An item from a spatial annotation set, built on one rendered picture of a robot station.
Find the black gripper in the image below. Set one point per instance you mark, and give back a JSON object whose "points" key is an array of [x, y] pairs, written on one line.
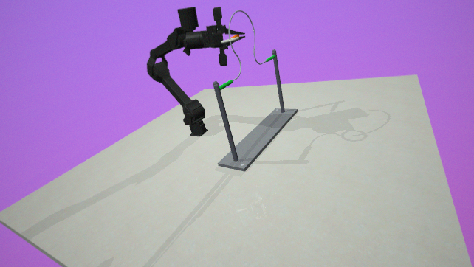
{"points": [[204, 40]]}

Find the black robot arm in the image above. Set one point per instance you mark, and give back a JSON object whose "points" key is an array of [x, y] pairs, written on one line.
{"points": [[183, 37]]}

